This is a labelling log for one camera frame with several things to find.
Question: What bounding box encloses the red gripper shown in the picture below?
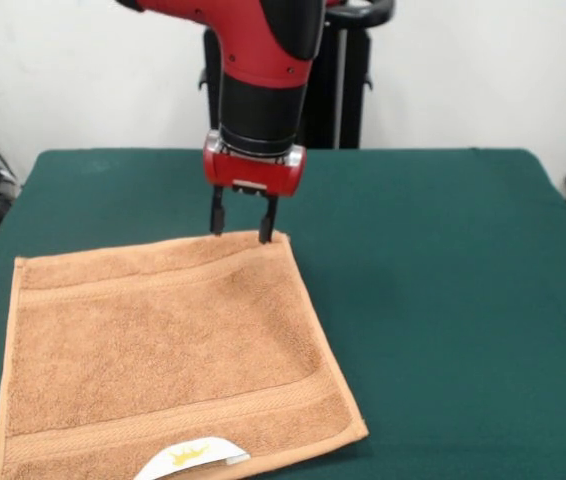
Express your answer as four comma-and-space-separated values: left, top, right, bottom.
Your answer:
202, 129, 308, 246

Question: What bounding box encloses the tan terry towel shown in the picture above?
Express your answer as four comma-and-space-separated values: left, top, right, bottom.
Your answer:
0, 229, 370, 480

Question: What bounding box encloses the dark green table cloth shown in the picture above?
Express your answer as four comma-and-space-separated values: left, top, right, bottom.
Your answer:
0, 146, 566, 480

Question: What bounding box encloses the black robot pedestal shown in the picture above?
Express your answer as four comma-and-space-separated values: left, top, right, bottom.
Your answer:
196, 0, 395, 151

